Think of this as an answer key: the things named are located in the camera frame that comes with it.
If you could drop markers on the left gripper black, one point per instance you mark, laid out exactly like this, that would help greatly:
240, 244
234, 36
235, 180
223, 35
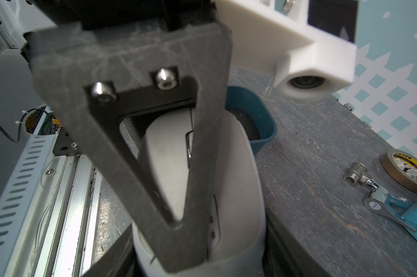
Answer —
94, 79

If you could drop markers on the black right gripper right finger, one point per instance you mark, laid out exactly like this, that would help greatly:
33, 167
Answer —
284, 256

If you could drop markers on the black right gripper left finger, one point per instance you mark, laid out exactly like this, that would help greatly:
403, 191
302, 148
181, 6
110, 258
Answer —
118, 261

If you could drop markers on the grey mouse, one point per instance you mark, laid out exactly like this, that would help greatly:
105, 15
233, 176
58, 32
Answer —
236, 237

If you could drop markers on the dark teal storage box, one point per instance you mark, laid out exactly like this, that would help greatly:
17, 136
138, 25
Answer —
253, 114

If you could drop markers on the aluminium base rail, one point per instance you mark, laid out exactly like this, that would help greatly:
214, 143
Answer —
49, 207

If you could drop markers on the metal ball valve blue handle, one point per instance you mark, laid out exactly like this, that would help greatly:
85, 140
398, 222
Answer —
380, 200

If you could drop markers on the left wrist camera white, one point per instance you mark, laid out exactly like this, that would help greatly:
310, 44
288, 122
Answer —
306, 63

